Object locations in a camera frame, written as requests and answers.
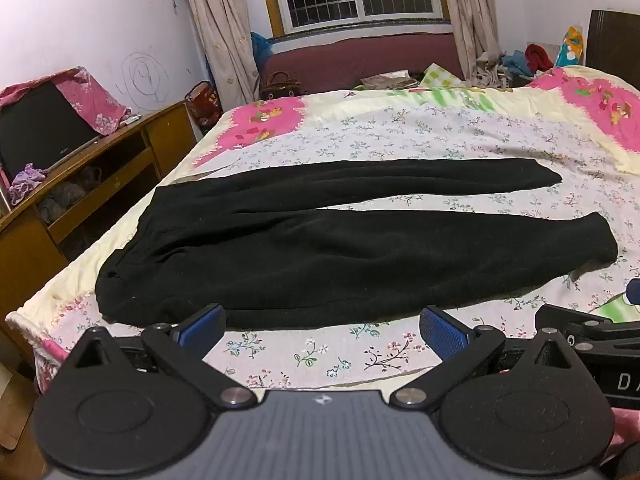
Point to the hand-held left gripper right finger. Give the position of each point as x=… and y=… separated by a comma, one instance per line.
x=442, y=331

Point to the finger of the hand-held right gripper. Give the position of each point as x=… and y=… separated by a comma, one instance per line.
x=634, y=293
x=600, y=324

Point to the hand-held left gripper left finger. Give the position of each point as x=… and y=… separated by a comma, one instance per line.
x=202, y=329

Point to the black pants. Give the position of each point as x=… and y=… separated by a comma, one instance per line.
x=300, y=260

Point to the grey cloth bundle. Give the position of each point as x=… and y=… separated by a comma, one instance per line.
x=65, y=195

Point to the wooden desk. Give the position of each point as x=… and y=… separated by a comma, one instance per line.
x=167, y=130

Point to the floral bed sheet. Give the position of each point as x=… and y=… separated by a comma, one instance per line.
x=400, y=125

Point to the red bag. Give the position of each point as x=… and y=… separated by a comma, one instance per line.
x=202, y=102

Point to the purple cloth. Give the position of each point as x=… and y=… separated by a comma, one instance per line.
x=27, y=180

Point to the dark wooden headboard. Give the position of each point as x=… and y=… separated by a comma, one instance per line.
x=615, y=45

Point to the colourful printed bag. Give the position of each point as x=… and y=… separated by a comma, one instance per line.
x=570, y=47

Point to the brown handbag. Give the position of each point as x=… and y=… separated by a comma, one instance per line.
x=281, y=87

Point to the red cloth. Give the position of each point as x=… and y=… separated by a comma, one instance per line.
x=539, y=57

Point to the newspaper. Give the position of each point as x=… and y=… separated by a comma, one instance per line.
x=390, y=81

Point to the green checkered cloth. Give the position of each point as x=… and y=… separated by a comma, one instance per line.
x=442, y=75

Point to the black monitor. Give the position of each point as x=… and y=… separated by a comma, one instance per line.
x=40, y=130

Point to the pink floral cloth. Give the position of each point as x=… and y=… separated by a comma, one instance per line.
x=95, y=95

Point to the blue cloth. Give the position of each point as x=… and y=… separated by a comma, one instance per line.
x=515, y=64

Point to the grey clothes pile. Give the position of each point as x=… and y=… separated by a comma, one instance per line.
x=489, y=72

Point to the blue plastic bag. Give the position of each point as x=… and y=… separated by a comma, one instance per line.
x=260, y=52

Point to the beige curtain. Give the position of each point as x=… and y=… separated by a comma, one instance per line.
x=220, y=25
x=470, y=15

